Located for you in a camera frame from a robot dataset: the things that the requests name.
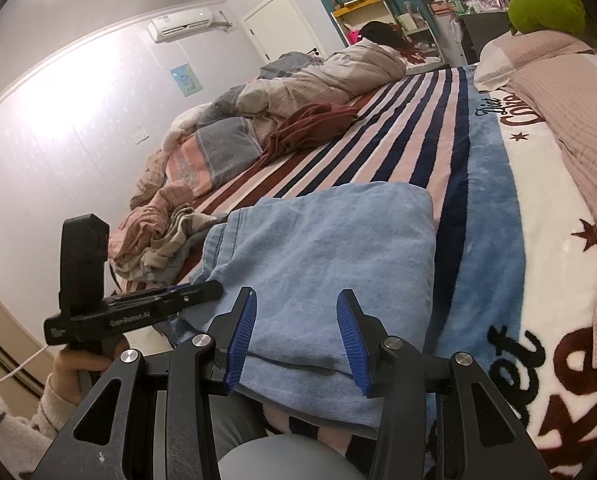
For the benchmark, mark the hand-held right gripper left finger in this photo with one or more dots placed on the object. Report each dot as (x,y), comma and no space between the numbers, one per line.
(241,340)

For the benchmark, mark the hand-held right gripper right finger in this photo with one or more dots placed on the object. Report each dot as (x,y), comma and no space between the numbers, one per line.
(353,345)

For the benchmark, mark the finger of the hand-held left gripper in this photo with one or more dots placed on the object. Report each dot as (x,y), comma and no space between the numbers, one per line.
(173,288)
(203,291)

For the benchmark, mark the light blue denim pants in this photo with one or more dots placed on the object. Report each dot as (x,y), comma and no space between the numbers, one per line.
(318,260)

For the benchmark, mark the person's left forearm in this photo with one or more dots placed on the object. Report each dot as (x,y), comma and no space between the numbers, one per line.
(23,440)

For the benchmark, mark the person's left hand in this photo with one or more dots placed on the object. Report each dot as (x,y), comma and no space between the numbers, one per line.
(66,367)

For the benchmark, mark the pile of plaid clothes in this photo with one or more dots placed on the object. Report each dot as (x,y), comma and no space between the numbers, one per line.
(153,230)

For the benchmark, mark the pink fluffy blanket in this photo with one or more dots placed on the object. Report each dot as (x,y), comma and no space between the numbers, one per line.
(151,180)

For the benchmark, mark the person's leg in grey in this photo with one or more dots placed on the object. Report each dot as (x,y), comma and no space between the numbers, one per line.
(278,460)

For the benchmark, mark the striped fleece blanket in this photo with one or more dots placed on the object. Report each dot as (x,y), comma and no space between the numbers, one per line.
(478,240)

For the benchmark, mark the maroon garment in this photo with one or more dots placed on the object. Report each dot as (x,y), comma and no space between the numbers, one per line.
(308,127)

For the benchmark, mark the grey and beige quilt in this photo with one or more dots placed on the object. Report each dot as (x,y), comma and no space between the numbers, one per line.
(328,80)

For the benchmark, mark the white air conditioner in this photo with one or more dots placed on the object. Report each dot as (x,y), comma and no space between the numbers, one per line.
(183,24)

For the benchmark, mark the white door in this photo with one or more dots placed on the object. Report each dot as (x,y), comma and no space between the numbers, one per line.
(278,25)

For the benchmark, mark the magenta bag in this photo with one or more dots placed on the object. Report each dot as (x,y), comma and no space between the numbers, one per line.
(353,37)

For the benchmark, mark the black and red bundle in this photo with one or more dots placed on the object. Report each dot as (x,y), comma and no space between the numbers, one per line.
(378,35)

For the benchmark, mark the small white shelf cart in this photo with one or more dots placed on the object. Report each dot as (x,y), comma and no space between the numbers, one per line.
(421,35)

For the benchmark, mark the yellow shelf unit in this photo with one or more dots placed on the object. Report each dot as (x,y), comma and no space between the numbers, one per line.
(363,10)

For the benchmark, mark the white and pink pillow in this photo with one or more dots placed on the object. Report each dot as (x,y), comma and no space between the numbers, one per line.
(523,55)

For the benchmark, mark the green plush toy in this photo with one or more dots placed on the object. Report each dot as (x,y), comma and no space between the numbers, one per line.
(548,5)

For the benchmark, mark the white wall socket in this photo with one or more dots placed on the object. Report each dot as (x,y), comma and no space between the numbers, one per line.
(139,137)

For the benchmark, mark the small blue wall poster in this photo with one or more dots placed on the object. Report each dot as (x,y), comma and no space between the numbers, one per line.
(185,79)

